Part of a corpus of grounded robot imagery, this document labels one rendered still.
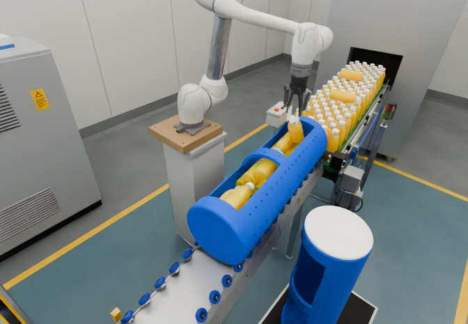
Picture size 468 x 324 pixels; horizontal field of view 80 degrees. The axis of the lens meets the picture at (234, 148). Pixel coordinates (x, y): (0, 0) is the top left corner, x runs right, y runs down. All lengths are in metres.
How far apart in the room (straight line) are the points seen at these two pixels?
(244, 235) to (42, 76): 1.74
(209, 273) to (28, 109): 1.65
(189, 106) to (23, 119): 1.15
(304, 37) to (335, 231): 0.80
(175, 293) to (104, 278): 1.31
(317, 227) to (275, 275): 1.11
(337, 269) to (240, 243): 0.43
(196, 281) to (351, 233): 0.66
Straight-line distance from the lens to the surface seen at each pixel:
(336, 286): 1.38
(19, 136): 2.37
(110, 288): 2.41
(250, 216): 1.07
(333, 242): 1.26
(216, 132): 1.82
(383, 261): 2.68
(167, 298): 1.21
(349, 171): 1.94
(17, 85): 2.26
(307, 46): 1.24
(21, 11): 3.53
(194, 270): 1.25
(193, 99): 1.69
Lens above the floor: 1.99
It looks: 35 degrees down
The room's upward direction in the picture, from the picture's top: 1 degrees clockwise
